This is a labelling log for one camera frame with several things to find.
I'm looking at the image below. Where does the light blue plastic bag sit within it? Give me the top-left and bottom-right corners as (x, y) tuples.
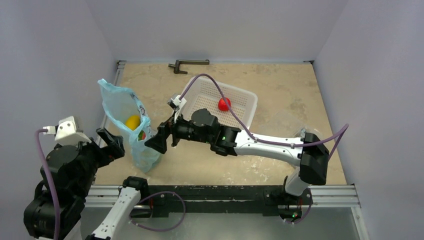
(97, 79), (161, 173)

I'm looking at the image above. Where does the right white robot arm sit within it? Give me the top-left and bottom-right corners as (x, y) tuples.
(145, 108), (330, 204)

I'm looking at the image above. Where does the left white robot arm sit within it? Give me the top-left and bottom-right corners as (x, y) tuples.
(23, 125), (125, 240)

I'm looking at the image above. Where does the fake peach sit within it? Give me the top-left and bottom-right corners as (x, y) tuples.
(137, 130), (146, 141)

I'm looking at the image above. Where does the yellow fake mango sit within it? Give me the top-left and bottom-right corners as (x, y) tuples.
(125, 115), (141, 131)

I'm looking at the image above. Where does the white perforated plastic basket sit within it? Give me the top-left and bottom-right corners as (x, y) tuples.
(181, 76), (258, 129)

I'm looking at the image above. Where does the clear plastic screw box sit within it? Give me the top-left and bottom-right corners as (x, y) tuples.
(255, 110), (319, 138)

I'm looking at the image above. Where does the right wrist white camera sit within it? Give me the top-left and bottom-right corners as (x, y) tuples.
(167, 93), (187, 123)

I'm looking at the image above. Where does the wrist white camera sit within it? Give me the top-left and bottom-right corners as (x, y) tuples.
(167, 93), (187, 123)
(42, 116), (92, 146)

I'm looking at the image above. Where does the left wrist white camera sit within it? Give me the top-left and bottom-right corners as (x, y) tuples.
(42, 116), (92, 146)

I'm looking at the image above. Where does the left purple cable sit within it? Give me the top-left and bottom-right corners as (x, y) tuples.
(34, 128), (186, 240)

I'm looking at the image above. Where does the purple cable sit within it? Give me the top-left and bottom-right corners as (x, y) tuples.
(178, 73), (350, 226)
(34, 128), (186, 240)

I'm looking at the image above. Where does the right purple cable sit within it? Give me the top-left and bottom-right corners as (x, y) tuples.
(178, 73), (350, 226)

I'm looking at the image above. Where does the dark metal bracket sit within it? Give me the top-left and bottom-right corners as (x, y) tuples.
(168, 59), (210, 75)

